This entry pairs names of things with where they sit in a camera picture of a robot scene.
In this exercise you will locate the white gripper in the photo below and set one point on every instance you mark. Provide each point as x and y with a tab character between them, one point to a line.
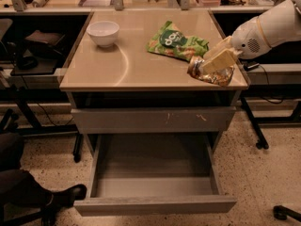
248	40

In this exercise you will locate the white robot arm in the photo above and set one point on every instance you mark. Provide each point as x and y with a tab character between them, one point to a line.
282	23

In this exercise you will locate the closed grey upper drawer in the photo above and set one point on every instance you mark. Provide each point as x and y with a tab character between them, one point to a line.
153	120

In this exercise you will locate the grey drawer cabinet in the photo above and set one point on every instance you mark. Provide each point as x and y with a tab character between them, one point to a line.
126	75

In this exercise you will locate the open grey lower drawer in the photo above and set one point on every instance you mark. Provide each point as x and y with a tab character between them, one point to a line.
148	174

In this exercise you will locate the black power adapter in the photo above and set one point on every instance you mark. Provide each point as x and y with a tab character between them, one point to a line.
249	66

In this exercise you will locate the green chip bag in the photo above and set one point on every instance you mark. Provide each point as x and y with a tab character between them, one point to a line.
171	42

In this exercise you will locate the black desk leg right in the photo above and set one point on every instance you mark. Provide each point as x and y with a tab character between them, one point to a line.
261	143

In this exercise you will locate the black desk leg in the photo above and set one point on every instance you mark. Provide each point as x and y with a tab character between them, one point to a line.
77	148
261	143

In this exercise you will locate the white ceramic bowl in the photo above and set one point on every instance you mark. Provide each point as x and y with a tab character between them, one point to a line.
103	33

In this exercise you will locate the black chair caster right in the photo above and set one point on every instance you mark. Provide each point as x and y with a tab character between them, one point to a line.
281	212

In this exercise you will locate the black desk leg left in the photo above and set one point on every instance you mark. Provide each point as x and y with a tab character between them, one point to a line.
77	148

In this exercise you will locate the black shoe and leg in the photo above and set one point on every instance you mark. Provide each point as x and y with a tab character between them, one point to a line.
19	187

